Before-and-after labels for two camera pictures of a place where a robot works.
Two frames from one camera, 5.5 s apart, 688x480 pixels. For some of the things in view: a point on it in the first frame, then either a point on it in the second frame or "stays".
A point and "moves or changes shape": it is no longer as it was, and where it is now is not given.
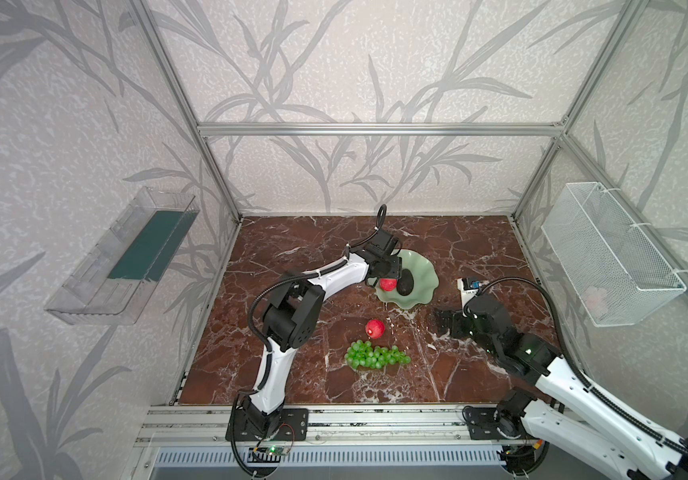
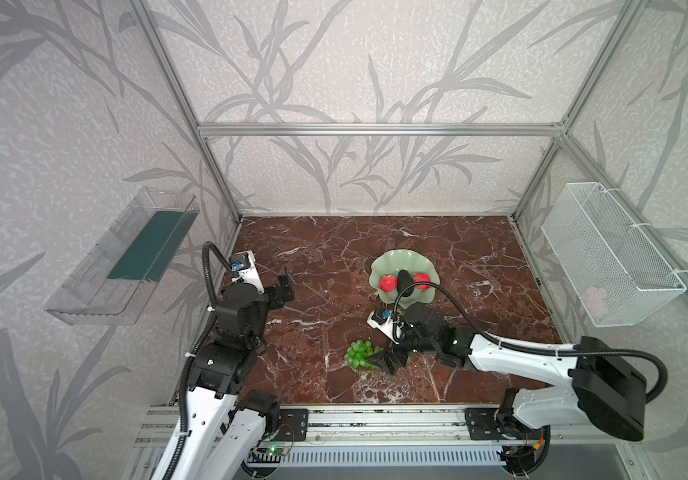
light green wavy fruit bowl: (425, 280) stays
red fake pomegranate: (375, 328) moves or changes shape
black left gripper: (394, 271) to (278, 294)
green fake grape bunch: (362, 353) stays
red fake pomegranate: (388, 284) stays
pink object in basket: (596, 301) stays
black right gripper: (455, 323) to (397, 351)
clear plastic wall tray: (130, 259) stays
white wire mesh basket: (612, 268) stays
